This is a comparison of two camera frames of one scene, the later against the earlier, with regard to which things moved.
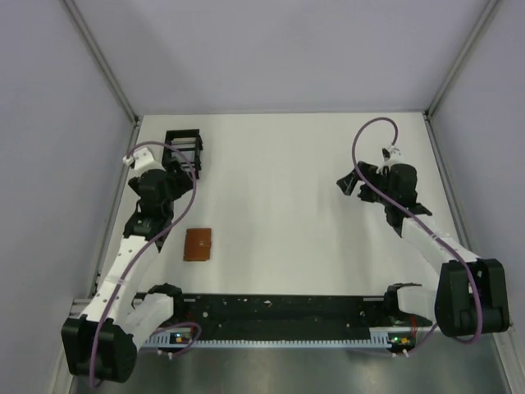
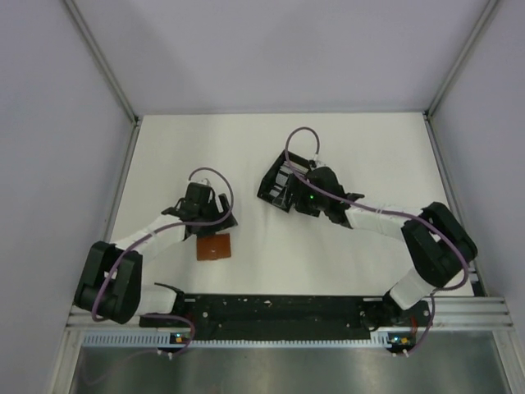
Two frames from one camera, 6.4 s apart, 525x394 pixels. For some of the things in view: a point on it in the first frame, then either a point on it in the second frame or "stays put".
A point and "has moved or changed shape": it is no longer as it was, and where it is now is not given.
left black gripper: x=182 y=184 -> x=212 y=228
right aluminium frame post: x=483 y=16 stays put
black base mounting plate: x=280 y=316 stays put
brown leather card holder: x=198 y=245 has moved or changed shape
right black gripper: x=349 y=184 -> x=300 y=187
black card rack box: x=189 y=143 -> x=276 y=186
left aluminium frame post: x=100 y=58 stays put
